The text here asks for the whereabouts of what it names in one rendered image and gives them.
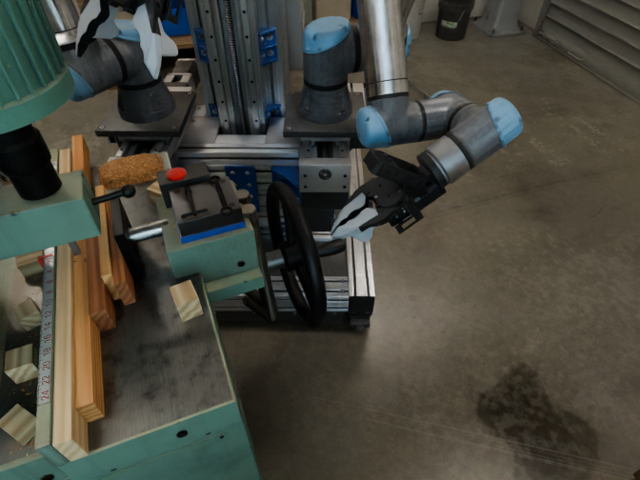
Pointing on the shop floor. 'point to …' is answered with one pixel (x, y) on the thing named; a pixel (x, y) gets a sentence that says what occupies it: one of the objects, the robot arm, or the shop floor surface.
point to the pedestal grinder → (500, 19)
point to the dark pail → (453, 19)
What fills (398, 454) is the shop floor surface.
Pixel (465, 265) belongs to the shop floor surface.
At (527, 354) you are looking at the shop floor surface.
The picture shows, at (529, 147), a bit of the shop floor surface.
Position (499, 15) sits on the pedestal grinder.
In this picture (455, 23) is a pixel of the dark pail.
